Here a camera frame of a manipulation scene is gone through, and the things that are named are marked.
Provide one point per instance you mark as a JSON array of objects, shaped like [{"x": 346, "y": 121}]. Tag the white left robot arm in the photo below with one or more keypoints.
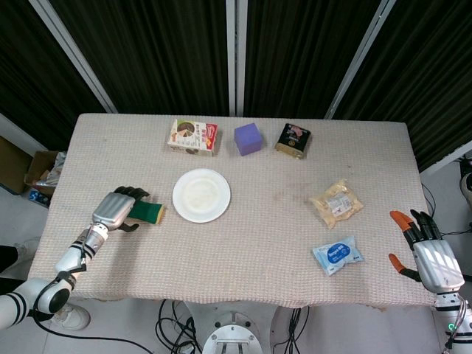
[{"x": 44, "y": 280}]

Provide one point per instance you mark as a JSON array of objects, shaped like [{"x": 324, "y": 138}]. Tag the black and gold can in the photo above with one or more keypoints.
[{"x": 293, "y": 141}]

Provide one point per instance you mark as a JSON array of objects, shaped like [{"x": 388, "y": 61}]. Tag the white sneaker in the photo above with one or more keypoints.
[
  {"x": 27, "y": 246},
  {"x": 72, "y": 317}
]

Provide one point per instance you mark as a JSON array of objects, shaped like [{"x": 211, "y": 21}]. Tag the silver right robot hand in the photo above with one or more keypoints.
[{"x": 437, "y": 263}]

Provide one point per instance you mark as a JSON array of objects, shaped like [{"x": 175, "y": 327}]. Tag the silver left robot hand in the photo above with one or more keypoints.
[{"x": 112, "y": 208}]

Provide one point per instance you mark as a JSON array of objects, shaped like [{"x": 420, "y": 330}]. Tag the clear bag of nuts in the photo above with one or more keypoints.
[{"x": 336, "y": 204}]

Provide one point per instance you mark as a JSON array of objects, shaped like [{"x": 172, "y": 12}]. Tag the purple cube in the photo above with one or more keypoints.
[{"x": 249, "y": 139}]

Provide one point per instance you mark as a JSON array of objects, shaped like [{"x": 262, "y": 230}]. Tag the beige checkered tablecloth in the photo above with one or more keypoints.
[{"x": 236, "y": 228}]

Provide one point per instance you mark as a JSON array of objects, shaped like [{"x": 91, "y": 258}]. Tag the cardboard box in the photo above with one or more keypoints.
[{"x": 38, "y": 170}]

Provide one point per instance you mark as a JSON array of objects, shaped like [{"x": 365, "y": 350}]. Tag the printed snack box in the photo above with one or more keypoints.
[{"x": 193, "y": 137}]

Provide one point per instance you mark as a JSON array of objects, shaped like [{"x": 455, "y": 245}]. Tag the blue white pouch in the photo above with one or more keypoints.
[{"x": 338, "y": 255}]

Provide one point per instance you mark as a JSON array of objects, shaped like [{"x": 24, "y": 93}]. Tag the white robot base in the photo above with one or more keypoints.
[{"x": 230, "y": 330}]

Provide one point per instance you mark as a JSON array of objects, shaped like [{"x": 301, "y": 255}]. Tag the green yellow sponge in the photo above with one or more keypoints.
[{"x": 149, "y": 212}]

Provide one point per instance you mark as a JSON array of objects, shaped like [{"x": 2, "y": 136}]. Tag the white round plate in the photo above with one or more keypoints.
[{"x": 201, "y": 195}]

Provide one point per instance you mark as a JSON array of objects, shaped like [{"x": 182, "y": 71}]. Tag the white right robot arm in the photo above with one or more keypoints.
[{"x": 455, "y": 317}]

